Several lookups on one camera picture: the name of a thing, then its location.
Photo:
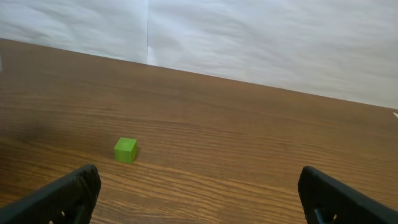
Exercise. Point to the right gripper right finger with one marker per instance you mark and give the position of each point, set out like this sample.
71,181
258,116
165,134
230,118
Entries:
335,199

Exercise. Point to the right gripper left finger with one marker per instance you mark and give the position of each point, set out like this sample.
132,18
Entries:
62,199

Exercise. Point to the green cube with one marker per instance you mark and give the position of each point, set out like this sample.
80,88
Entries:
125,151

